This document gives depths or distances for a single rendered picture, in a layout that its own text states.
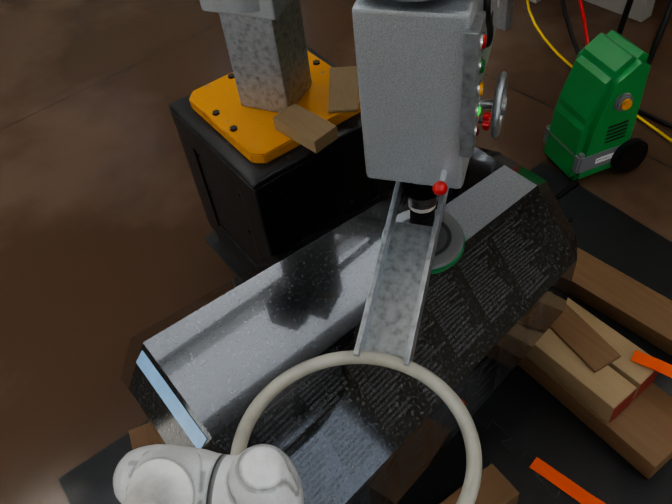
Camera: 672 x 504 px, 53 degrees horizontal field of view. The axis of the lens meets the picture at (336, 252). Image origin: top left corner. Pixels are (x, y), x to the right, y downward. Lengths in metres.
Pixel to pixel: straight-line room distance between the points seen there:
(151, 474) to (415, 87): 0.84
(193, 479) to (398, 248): 0.79
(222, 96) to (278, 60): 0.35
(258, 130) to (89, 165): 1.58
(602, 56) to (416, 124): 1.72
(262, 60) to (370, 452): 1.26
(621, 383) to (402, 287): 1.01
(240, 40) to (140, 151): 1.55
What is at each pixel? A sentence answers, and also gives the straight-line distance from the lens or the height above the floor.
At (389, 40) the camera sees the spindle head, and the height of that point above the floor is 1.48.
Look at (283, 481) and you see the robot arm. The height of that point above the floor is 1.24.
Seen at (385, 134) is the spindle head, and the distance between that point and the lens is 1.45.
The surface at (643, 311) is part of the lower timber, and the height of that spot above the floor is 0.09.
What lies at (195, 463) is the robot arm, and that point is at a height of 1.22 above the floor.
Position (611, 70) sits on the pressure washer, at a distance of 3.00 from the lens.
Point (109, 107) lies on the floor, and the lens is 4.10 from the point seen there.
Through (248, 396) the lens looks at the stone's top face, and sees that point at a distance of 1.59.
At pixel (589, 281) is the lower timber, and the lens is 2.74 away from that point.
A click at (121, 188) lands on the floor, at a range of 3.51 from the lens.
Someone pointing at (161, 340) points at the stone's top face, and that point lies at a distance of 1.74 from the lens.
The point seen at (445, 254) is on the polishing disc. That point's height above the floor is 0.85.
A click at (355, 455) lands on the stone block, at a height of 0.65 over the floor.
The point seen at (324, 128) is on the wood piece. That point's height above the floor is 0.83.
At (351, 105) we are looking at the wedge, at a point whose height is 0.79.
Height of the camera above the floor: 2.16
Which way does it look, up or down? 48 degrees down
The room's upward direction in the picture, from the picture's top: 8 degrees counter-clockwise
